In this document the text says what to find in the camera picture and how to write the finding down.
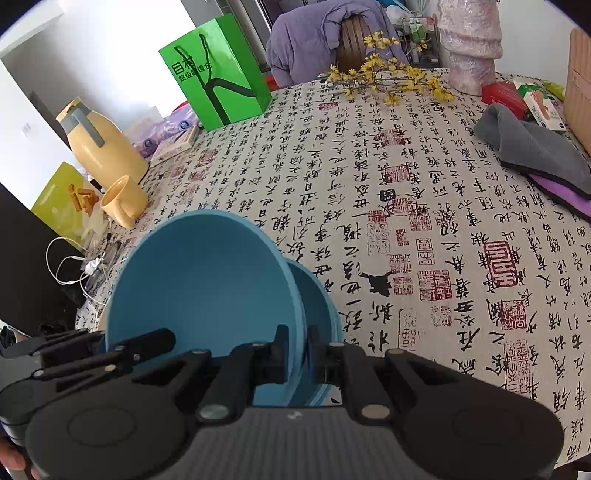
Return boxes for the flat white box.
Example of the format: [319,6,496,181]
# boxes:
[150,124,201,167]

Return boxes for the purple tissue pack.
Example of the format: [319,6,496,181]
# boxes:
[133,103,204,160]

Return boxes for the yellow mug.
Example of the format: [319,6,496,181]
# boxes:
[100,175,150,228]

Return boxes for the pink textured vase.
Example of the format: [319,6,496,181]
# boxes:
[436,0,503,96]

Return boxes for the white cable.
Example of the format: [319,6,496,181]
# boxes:
[45,237,112,306]

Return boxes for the person's left hand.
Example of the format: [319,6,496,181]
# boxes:
[0,438,41,480]

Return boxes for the calligraphy print tablecloth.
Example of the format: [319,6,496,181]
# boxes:
[74,68,591,472]

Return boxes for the purple cloth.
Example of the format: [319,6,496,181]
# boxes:
[526,172,591,214]

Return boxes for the green and white box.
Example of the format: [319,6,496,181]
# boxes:
[513,80,568,133]

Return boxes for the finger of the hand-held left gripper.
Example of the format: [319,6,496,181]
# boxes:
[0,329,106,366]
[31,328,177,382]

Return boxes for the yellow flower branch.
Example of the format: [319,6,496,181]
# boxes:
[318,31,456,107]

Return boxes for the yellow-green snack packet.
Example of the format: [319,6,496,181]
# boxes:
[30,161,101,241]

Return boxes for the cardboard box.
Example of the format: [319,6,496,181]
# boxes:
[564,28,591,140]

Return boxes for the red box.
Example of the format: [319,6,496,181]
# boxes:
[481,82,530,120]

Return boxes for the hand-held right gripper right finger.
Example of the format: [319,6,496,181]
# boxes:
[307,325,472,425]

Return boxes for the black furniture panel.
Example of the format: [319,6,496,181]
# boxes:
[0,182,87,334]

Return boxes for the metal shelf rack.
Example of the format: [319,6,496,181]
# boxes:
[401,14,440,66]

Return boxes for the green paper bag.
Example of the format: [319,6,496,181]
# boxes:
[158,13,273,133]

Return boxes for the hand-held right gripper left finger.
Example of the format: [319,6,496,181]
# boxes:
[131,325,291,424]

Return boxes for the purple padded jacket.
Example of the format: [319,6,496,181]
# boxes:
[266,0,410,89]

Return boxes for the wooden chair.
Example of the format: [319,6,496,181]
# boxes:
[335,13,393,75]

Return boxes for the grey cloth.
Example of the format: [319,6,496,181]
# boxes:
[473,102,591,200]

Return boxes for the blue bowl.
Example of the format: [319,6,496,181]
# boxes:
[105,209,306,408]
[252,257,345,408]

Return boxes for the yellow thermos jug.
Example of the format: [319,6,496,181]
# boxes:
[56,96,150,191]

